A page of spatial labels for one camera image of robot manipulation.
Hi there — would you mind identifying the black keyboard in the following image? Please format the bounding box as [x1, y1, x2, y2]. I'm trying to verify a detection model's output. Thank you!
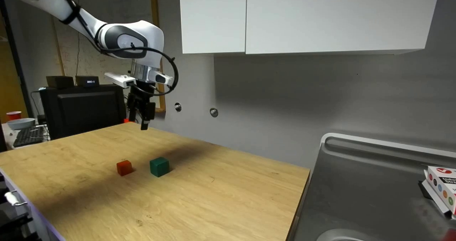
[13, 126, 49, 148]

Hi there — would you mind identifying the green block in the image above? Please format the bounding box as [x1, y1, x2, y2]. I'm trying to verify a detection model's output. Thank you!
[149, 157, 170, 178]

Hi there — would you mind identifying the narrow white cabinet door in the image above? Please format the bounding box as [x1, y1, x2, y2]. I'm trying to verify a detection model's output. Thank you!
[179, 0, 247, 54]

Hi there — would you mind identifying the sink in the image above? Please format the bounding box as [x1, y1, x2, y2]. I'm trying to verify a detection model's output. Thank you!
[316, 229, 373, 241]

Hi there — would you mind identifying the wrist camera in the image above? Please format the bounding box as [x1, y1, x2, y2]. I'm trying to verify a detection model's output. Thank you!
[104, 72, 136, 89]

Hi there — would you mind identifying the orange block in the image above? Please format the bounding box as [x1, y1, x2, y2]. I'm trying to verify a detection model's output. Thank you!
[116, 160, 133, 177]

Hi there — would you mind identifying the black box with display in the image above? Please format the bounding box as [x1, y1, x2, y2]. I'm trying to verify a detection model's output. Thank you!
[75, 75, 100, 88]

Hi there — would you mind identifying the plain black box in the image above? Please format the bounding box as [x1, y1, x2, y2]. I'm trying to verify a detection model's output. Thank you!
[46, 75, 75, 89]

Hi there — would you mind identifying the wooden frame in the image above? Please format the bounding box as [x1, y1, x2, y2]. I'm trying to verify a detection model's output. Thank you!
[149, 0, 167, 113]

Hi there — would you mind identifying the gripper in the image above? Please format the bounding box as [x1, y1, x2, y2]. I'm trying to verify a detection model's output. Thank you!
[126, 80, 158, 131]

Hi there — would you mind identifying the white handle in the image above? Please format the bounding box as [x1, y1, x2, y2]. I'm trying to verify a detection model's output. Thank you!
[4, 190, 28, 207]

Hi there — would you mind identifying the wide white cabinet door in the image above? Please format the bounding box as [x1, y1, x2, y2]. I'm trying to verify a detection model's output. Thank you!
[245, 0, 441, 54]

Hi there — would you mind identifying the stainless steel sink unit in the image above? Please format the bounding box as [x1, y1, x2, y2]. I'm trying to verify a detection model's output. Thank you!
[286, 132, 456, 241]

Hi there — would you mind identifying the black monitor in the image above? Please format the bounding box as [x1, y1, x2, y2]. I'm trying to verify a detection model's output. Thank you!
[39, 84, 128, 140]

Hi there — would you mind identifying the white wall cabinet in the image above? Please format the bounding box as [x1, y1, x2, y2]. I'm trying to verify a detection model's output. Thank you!
[179, 0, 441, 55]

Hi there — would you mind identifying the grey bowl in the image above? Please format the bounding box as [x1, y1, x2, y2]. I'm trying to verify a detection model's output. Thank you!
[6, 118, 36, 130]

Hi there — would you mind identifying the white box with coloured dots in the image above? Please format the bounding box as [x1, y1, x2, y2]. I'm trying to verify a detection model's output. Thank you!
[423, 165, 456, 217]

